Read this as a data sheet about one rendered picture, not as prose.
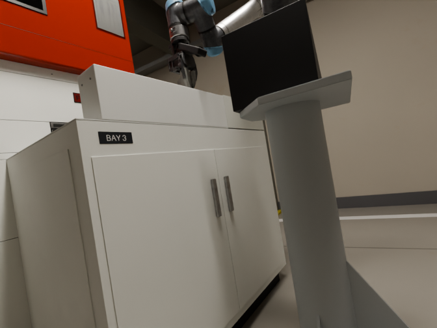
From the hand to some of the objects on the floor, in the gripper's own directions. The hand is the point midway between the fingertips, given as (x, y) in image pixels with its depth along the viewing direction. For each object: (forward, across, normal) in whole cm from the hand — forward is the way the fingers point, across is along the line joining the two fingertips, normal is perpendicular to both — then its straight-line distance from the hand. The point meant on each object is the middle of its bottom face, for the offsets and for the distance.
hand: (192, 88), depth 92 cm
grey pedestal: (+98, -4, +47) cm, 108 cm away
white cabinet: (+98, -2, -26) cm, 102 cm away
